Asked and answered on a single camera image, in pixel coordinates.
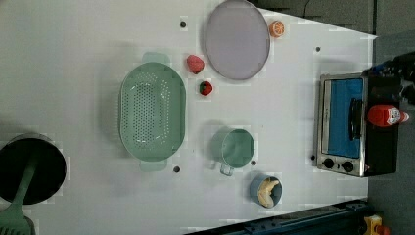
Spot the red ketchup bottle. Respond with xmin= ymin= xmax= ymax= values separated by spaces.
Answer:
xmin=367 ymin=105 xmax=409 ymax=127

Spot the black toaster oven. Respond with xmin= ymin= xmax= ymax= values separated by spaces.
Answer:
xmin=315 ymin=73 xmax=401 ymax=177

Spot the red strawberry toy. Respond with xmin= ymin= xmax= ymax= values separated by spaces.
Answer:
xmin=199 ymin=81 xmax=213 ymax=96

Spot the pink strawberry toy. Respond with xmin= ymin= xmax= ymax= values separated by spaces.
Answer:
xmin=186 ymin=55 xmax=205 ymax=74

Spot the green oval colander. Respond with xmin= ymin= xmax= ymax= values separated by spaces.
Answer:
xmin=118 ymin=52 xmax=186 ymax=172

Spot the grey round plate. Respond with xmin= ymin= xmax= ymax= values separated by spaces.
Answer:
xmin=204 ymin=0 xmax=270 ymax=80

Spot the blue bowl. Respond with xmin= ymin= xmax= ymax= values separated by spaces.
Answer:
xmin=250 ymin=173 xmax=282 ymax=209

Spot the peeled banana toy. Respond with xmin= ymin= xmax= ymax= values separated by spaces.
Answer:
xmin=257 ymin=178 xmax=280 ymax=208

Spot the orange slice toy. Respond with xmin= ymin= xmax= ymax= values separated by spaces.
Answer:
xmin=268 ymin=21 xmax=285 ymax=38

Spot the black round pot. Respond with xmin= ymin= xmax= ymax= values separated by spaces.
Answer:
xmin=0 ymin=133 xmax=67 ymax=205

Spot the yellow red clamp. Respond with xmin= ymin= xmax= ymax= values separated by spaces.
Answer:
xmin=364 ymin=214 xmax=391 ymax=235

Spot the green spatula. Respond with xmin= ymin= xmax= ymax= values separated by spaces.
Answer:
xmin=0 ymin=157 xmax=37 ymax=235

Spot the green cup with handle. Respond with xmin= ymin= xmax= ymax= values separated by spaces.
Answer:
xmin=210 ymin=127 xmax=255 ymax=176

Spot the blue metal frame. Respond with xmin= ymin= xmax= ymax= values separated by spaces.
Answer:
xmin=187 ymin=200 xmax=374 ymax=235

